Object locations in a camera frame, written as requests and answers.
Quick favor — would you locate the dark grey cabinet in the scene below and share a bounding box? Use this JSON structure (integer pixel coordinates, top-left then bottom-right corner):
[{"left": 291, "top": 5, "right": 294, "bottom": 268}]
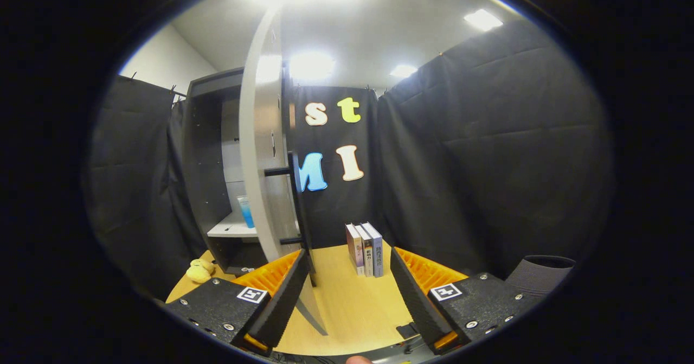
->
[{"left": 181, "top": 67, "right": 272, "bottom": 276}]

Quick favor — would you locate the black backdrop cloth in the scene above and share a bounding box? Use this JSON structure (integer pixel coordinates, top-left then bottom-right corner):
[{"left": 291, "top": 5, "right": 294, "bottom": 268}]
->
[{"left": 87, "top": 20, "right": 613, "bottom": 299}]

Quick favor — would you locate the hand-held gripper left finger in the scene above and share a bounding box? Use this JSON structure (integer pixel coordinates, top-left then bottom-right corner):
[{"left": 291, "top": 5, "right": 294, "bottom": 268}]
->
[{"left": 165, "top": 249, "right": 310, "bottom": 356}]

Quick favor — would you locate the white book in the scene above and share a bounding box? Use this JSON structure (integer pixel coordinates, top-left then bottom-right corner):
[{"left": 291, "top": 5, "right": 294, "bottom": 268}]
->
[{"left": 355, "top": 224, "right": 375, "bottom": 278}]

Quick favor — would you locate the blue-grey book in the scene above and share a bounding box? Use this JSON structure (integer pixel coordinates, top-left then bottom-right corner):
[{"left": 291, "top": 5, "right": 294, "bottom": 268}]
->
[{"left": 362, "top": 222, "right": 384, "bottom": 278}]

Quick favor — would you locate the yellow plush toy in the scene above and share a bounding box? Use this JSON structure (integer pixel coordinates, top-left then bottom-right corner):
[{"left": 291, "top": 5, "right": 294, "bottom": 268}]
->
[{"left": 186, "top": 258, "right": 215, "bottom": 284}]

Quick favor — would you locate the grey ribbed fabric cuff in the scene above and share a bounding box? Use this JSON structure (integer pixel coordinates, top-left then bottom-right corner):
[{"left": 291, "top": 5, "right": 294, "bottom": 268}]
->
[{"left": 506, "top": 255, "right": 576, "bottom": 298}]

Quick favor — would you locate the blue and white tube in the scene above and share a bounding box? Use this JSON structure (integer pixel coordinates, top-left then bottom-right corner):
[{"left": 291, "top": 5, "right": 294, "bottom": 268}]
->
[{"left": 236, "top": 195, "right": 255, "bottom": 229}]

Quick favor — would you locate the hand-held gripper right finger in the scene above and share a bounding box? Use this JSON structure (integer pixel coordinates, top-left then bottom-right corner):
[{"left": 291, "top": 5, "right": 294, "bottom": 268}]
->
[{"left": 389, "top": 246, "right": 543, "bottom": 355}]

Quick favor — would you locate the white cabinet shelf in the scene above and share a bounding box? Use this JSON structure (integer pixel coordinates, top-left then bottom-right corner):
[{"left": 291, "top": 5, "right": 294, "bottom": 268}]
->
[{"left": 207, "top": 211, "right": 260, "bottom": 239}]

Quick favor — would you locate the beige cabinet door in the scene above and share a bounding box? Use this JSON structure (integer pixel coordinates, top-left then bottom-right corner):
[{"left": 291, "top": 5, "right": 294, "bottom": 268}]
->
[{"left": 239, "top": 6, "right": 329, "bottom": 336}]

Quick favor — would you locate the black door handle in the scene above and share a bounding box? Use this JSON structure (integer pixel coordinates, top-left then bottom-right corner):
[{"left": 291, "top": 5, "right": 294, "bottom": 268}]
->
[{"left": 264, "top": 151, "right": 318, "bottom": 288}]

